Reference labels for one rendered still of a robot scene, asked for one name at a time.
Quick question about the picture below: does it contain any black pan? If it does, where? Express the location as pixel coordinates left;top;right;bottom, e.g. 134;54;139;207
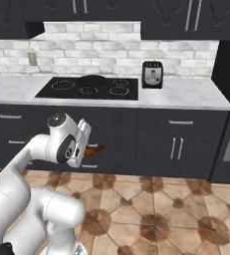
78;74;108;87

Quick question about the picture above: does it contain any brown chicken drumstick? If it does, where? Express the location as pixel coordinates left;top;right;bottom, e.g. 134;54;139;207
83;143;106;157

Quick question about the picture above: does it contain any grey wall socket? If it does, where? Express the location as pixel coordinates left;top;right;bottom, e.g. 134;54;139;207
27;52;38;67

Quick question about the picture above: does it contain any dark tall cabinet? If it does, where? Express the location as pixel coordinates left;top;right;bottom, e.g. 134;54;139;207
209;39;230;184

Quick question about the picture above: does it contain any dark drawer front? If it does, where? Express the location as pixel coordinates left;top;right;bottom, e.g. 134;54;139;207
86;132;138;155
65;107;138;134
137;109;230;136
0;105;53;133
0;131;38;157
77;154;138;176

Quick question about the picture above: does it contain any black hob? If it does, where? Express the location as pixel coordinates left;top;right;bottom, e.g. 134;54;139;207
34;76;139;102

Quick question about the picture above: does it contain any dark upper cupboard door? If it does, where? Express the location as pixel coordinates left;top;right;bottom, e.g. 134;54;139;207
139;0;194;41
192;0;230;42
80;0;142;23
21;0;81;23
0;0;29;41

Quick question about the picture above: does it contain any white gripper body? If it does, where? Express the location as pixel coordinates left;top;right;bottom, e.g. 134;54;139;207
68;119;93;169

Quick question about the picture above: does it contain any dark cupboard door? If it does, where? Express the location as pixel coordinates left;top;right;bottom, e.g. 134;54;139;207
192;0;230;42
176;134;226;179
135;133;177;177
21;0;81;23
139;0;194;41
80;0;142;23
0;0;29;41

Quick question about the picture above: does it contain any dark lower cupboard door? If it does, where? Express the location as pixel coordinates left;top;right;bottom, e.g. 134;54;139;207
135;133;177;177
176;134;226;179

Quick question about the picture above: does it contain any black and silver toaster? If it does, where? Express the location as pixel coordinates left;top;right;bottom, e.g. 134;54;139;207
140;60;164;90

